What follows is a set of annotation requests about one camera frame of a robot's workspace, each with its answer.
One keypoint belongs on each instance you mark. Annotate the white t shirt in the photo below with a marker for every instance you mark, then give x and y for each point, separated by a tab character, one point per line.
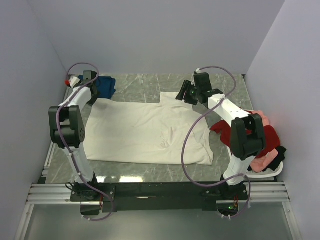
147	133

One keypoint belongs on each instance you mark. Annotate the red t shirt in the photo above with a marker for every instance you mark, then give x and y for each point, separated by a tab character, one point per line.
244	137

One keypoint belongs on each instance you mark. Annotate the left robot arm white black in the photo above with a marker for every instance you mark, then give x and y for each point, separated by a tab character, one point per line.
67	130

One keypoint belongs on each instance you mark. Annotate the black t shirt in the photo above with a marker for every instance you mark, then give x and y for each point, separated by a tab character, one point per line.
278	157

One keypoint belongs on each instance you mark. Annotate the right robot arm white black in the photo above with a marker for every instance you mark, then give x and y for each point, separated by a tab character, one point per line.
231	182

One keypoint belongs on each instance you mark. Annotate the aluminium frame rail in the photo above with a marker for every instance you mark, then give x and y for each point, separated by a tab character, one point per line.
42	194

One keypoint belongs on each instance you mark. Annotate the black base crossbar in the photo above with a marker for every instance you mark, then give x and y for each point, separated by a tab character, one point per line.
154	196

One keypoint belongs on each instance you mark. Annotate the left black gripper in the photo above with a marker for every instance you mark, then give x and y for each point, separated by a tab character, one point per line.
91	101

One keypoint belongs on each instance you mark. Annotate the pink t shirt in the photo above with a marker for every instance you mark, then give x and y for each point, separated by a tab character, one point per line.
271	136

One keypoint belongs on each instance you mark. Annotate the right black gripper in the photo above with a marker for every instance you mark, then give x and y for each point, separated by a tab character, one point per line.
180	96

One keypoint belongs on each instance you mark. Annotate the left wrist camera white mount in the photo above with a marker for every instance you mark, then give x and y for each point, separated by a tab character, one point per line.
72	81

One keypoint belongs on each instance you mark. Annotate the folded blue t shirt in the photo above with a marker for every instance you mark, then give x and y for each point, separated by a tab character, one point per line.
105	86

